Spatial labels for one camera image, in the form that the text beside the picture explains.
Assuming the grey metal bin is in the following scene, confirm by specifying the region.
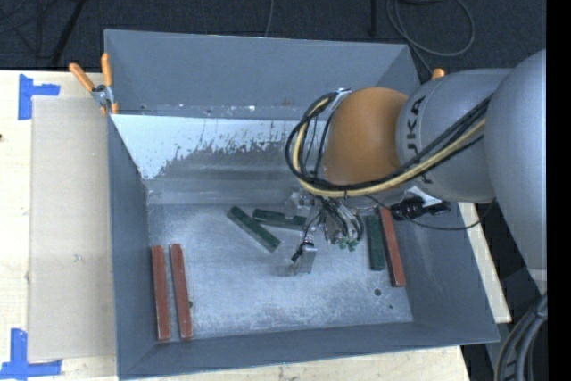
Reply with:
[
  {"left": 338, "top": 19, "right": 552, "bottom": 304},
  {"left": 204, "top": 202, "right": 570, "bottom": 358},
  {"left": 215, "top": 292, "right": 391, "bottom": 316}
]
[{"left": 103, "top": 29, "right": 501, "bottom": 381}]

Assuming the red-brown flat block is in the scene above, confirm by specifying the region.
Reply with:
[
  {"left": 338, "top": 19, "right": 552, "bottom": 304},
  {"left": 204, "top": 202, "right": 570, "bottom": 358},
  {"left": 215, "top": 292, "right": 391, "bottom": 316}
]
[
  {"left": 150, "top": 244, "right": 172, "bottom": 343},
  {"left": 169, "top": 243, "right": 194, "bottom": 341},
  {"left": 377, "top": 206, "right": 408, "bottom": 288}
]

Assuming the pale wood flat board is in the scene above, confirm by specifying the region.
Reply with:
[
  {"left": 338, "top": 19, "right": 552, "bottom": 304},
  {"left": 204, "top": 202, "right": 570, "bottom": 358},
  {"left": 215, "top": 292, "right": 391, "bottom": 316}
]
[{"left": 26, "top": 95, "right": 118, "bottom": 365}]

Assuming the dark green flat block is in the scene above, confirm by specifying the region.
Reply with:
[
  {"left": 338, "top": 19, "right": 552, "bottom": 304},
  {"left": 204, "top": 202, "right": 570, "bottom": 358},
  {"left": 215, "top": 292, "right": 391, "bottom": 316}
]
[
  {"left": 226, "top": 205, "right": 283, "bottom": 254},
  {"left": 252, "top": 208, "right": 309, "bottom": 231},
  {"left": 366, "top": 214, "right": 386, "bottom": 272}
]

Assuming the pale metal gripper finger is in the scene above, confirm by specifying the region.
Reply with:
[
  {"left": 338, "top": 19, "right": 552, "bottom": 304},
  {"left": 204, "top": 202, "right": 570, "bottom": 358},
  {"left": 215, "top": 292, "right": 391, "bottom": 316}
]
[
  {"left": 301, "top": 244, "right": 319, "bottom": 276},
  {"left": 277, "top": 261, "right": 306, "bottom": 278}
]

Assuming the black cylinder on white bracket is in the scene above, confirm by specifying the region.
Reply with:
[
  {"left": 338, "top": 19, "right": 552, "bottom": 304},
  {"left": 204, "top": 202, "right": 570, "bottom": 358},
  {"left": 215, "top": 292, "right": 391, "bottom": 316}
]
[{"left": 389, "top": 186, "right": 452, "bottom": 222}]

